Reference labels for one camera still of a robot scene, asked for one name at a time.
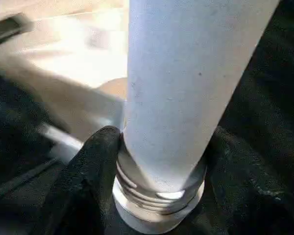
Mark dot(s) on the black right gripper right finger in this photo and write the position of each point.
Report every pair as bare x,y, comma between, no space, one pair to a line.
255,191

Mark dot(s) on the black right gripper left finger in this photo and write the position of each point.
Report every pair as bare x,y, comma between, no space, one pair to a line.
81,191

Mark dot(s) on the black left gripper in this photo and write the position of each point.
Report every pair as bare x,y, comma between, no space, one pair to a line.
7,29

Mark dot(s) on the white plastic table top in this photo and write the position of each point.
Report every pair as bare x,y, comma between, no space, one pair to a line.
73,58

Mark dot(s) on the white plastic table leg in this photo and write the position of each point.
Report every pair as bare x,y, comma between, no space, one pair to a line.
186,88

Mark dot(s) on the black mat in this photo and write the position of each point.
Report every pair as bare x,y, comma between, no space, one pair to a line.
269,98

